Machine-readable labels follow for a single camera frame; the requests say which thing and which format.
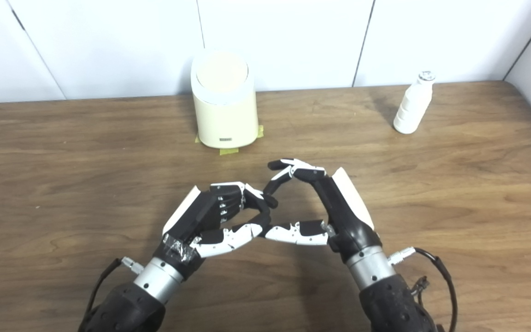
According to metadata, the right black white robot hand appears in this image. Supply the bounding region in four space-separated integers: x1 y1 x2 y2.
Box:
263 159 382 263

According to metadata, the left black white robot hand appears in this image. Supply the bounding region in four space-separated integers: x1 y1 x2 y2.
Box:
153 182 279 280

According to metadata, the cream-colored lidded bin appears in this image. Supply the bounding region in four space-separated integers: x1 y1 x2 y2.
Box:
190 48 260 149

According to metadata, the small white plastic bottle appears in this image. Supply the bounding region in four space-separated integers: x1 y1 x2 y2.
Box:
393 71 436 135

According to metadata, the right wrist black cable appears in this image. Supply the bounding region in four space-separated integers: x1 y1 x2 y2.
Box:
388 247 458 332

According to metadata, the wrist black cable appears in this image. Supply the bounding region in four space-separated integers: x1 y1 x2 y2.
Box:
83 257 144 320
388 247 458 332

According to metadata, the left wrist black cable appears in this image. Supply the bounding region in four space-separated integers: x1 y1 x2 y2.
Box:
83 257 144 320

